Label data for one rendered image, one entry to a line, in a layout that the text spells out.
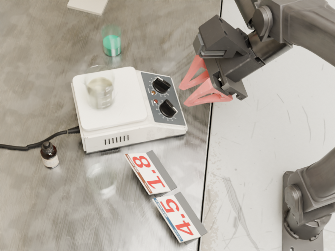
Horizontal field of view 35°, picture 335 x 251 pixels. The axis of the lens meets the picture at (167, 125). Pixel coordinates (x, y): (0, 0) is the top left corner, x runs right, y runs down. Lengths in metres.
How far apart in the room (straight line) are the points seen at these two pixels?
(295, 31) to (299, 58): 0.44
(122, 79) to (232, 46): 0.26
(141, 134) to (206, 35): 0.26
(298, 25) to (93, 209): 0.48
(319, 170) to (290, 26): 0.21
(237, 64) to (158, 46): 0.35
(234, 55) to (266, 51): 0.05
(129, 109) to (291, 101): 0.35
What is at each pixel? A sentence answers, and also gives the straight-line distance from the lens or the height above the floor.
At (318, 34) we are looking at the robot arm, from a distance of 0.72.
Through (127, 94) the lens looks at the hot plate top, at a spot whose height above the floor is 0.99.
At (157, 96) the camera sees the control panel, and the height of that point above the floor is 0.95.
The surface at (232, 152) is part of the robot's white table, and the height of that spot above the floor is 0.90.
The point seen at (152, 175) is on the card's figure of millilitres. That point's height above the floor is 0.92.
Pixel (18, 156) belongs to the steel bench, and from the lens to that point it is 1.03.
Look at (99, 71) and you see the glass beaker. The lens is 0.94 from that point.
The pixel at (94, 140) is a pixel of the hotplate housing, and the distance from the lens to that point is 0.96.
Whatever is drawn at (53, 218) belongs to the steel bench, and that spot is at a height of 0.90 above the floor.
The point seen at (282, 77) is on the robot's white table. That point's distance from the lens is 1.15.
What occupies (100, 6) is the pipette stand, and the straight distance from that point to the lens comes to 1.22.
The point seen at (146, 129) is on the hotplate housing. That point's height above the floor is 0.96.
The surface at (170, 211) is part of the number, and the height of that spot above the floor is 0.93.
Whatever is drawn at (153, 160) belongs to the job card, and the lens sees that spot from 1.00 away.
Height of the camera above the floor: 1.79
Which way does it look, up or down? 59 degrees down
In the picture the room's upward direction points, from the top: 6 degrees clockwise
